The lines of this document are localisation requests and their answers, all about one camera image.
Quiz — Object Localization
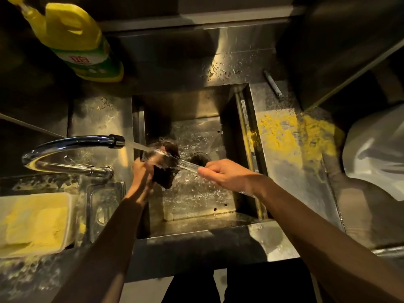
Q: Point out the person's left forearm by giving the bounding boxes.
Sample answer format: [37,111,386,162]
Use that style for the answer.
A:
[51,196,148,303]

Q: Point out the clear drinking glass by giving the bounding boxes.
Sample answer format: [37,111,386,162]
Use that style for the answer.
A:
[143,148,205,178]

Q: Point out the thin grey hose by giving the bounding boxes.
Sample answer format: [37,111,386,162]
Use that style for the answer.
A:
[0,113,65,138]

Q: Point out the chrome curved faucet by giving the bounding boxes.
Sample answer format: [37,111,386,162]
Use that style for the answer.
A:
[21,134,126,180]

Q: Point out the round sink drain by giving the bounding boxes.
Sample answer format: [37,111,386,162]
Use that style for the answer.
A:
[189,152,211,167]

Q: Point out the person's left hand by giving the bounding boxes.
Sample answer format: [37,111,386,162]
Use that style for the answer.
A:
[126,148,168,206]

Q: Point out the yellow detergent bottle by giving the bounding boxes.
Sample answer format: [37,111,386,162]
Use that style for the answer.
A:
[4,0,124,83]

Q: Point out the white tub with yellow sponge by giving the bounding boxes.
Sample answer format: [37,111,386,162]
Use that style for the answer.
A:
[0,192,79,259]

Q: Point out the stainless steel sink basin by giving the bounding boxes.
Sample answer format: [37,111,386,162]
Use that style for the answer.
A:
[133,82,269,239]

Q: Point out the white plastic bag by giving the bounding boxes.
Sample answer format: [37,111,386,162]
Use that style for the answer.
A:
[342,104,404,202]

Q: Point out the person's right forearm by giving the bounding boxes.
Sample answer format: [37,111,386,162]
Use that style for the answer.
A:
[252,174,404,303]

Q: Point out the small steel container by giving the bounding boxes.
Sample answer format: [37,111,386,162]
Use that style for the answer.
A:
[85,182,126,244]

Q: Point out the person's right hand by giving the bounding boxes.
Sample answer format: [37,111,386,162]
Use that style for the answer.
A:
[197,159,263,197]

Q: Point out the person's dark trousers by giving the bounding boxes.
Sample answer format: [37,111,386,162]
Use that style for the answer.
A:
[161,258,321,303]

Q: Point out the dark scrubbing sponge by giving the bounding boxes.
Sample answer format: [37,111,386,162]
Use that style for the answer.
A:
[151,141,181,190]

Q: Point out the metal utensil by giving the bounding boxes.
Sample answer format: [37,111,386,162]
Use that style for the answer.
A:
[263,70,283,99]

